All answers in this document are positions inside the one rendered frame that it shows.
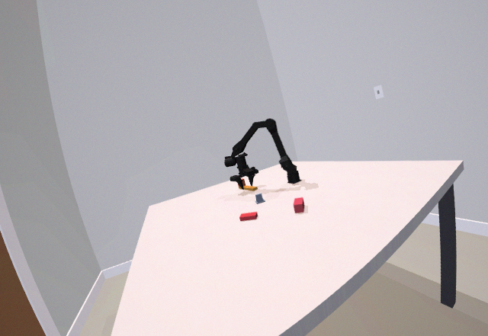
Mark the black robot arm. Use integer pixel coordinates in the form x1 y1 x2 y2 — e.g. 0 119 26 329
224 118 302 184

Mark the orange bar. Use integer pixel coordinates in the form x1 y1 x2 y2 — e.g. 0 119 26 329
238 178 258 191

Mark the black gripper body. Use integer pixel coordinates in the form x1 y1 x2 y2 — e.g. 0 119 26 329
230 163 258 182

